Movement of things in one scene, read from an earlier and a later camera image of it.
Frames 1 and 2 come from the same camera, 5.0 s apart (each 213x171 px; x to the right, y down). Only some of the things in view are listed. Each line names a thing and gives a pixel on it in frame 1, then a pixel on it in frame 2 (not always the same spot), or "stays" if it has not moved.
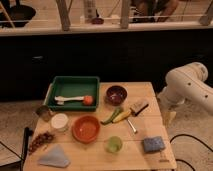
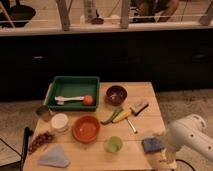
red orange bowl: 85,129 stays
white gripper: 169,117 -> 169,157
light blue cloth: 55,157 stays
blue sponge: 153,143 stays
